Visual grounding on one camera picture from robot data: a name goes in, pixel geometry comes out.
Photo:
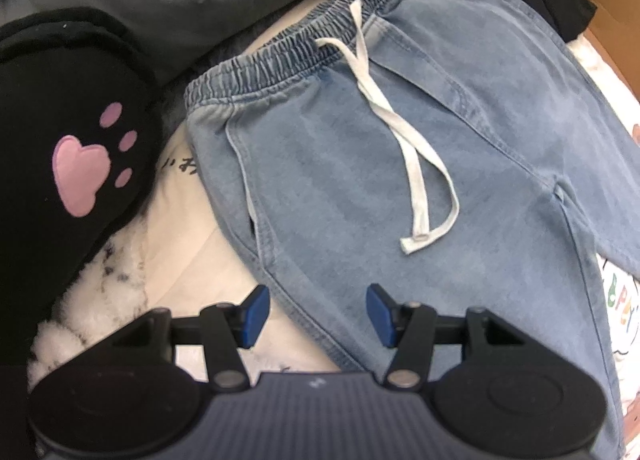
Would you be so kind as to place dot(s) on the light blue denim jeans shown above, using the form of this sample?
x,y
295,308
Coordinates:
x,y
425,164

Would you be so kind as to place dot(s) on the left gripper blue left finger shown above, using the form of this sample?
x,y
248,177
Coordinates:
x,y
254,312

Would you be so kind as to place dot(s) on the black cat paw glove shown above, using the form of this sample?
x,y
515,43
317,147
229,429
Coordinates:
x,y
79,141

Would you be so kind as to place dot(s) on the white fluffy spotted blanket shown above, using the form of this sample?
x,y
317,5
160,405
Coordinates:
x,y
108,293

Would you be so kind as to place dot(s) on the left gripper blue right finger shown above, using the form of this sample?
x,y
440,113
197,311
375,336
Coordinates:
x,y
384,314

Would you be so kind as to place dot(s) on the flattened brown cardboard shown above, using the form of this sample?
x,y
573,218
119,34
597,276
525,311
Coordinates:
x,y
615,29

